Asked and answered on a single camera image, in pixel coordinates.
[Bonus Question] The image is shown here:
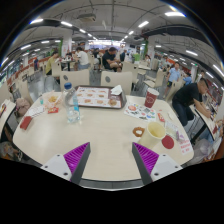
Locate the group of ceiling strip lights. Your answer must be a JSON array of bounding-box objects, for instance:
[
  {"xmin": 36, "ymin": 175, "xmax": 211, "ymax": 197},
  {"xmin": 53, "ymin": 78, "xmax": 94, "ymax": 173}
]
[{"xmin": 0, "ymin": 11, "xmax": 224, "ymax": 78}]

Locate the person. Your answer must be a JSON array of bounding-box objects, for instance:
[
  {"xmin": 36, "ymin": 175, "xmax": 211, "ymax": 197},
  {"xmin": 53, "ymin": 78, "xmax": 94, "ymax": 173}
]
[
  {"xmin": 171, "ymin": 78, "xmax": 212, "ymax": 127},
  {"xmin": 44, "ymin": 50, "xmax": 61, "ymax": 76},
  {"xmin": 73, "ymin": 46, "xmax": 91, "ymax": 71},
  {"xmin": 101, "ymin": 46, "xmax": 123, "ymax": 73},
  {"xmin": 163, "ymin": 61, "xmax": 182, "ymax": 99}
]

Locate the printed paper tray liner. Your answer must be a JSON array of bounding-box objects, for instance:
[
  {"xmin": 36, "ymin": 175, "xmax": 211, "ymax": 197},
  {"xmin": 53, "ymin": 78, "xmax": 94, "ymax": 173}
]
[{"xmin": 75, "ymin": 87, "xmax": 123, "ymax": 108}]

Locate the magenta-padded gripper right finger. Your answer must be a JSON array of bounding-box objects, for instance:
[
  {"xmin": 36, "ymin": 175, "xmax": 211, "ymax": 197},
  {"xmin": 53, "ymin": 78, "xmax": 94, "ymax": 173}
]
[{"xmin": 131, "ymin": 142, "xmax": 184, "ymax": 186}]

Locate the colourful sticker leaflet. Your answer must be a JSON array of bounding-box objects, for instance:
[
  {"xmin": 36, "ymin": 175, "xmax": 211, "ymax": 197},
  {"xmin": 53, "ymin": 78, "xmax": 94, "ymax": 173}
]
[{"xmin": 123, "ymin": 102, "xmax": 158, "ymax": 123}]

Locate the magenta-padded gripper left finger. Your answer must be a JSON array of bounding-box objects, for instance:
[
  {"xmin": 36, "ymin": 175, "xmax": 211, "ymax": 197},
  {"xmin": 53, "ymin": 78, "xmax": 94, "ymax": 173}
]
[{"xmin": 40, "ymin": 142, "xmax": 92, "ymax": 185}]

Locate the pink bag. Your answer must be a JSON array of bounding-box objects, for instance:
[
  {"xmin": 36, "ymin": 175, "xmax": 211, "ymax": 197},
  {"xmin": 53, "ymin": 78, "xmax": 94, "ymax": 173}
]
[{"xmin": 14, "ymin": 97, "xmax": 32, "ymax": 117}]

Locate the red sauce packet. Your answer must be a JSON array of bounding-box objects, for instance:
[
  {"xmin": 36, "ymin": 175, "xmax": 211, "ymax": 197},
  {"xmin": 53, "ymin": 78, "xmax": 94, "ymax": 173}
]
[{"xmin": 47, "ymin": 106, "xmax": 60, "ymax": 115}]

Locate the clear plastic bag with fries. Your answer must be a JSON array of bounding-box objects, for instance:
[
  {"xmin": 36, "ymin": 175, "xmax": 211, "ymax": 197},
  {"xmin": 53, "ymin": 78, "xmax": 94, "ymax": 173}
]
[{"xmin": 42, "ymin": 91, "xmax": 64, "ymax": 111}]

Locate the flat round red coaster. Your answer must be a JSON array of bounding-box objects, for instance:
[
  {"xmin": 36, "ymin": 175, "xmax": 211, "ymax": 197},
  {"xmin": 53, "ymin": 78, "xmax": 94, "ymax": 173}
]
[{"xmin": 161, "ymin": 134, "xmax": 175, "ymax": 150}]

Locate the neighbouring beige dining table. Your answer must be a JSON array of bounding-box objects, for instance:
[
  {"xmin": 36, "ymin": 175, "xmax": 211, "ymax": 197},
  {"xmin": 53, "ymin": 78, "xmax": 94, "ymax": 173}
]
[{"xmin": 193, "ymin": 104, "xmax": 218, "ymax": 141}]

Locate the ceiling air conditioner unit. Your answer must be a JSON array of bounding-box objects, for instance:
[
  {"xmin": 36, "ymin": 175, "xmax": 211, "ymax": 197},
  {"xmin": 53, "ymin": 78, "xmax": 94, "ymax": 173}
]
[{"xmin": 78, "ymin": 13, "xmax": 98, "ymax": 23}]

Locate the white printed card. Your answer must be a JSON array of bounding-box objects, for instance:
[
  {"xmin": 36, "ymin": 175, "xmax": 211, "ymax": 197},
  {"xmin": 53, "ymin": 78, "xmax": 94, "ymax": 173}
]
[{"xmin": 25, "ymin": 105, "xmax": 45, "ymax": 118}]

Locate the white paper napkin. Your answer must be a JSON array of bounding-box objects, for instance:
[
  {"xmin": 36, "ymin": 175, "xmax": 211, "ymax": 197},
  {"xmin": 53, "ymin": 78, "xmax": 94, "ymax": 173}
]
[{"xmin": 110, "ymin": 84, "xmax": 124, "ymax": 96}]

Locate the red wallet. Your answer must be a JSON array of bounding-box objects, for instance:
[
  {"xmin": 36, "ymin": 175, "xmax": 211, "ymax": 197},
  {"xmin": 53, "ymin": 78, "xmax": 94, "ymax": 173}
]
[{"xmin": 19, "ymin": 115, "xmax": 34, "ymax": 131}]

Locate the clear plastic packet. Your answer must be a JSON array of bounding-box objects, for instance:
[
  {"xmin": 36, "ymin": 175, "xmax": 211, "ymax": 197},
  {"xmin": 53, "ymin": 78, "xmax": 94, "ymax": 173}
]
[{"xmin": 164, "ymin": 120, "xmax": 181, "ymax": 140}]

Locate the group of beige chairs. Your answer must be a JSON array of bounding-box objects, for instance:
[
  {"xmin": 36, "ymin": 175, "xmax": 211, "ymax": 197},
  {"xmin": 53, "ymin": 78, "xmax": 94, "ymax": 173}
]
[{"xmin": 121, "ymin": 59, "xmax": 183, "ymax": 101}]

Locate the red paper cup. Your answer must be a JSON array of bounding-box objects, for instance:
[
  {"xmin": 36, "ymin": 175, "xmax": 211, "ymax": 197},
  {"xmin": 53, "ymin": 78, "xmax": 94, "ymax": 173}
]
[{"xmin": 143, "ymin": 87, "xmax": 160, "ymax": 109}]

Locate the white notice with red text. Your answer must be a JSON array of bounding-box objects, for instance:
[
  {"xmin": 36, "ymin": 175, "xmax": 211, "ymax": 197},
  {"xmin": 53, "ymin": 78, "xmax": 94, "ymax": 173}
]
[{"xmin": 178, "ymin": 138, "xmax": 194, "ymax": 156}]

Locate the clear blue-capped water bottle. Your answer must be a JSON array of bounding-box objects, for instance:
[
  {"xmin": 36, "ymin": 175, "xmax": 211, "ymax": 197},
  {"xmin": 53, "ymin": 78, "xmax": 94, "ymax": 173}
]
[{"xmin": 62, "ymin": 82, "xmax": 82, "ymax": 124}]

